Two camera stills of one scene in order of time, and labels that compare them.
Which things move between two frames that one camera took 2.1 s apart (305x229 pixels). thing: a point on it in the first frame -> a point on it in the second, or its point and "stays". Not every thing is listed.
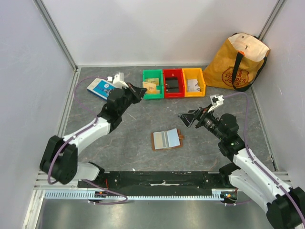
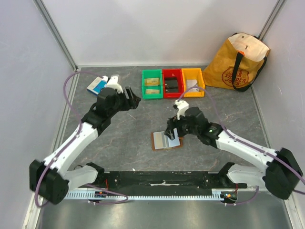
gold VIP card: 151,88 -> 152,81
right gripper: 197,118 -> 174,125
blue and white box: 101,87 stays
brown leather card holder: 166,139 stays
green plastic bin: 154,73 stays
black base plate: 154,181 stays
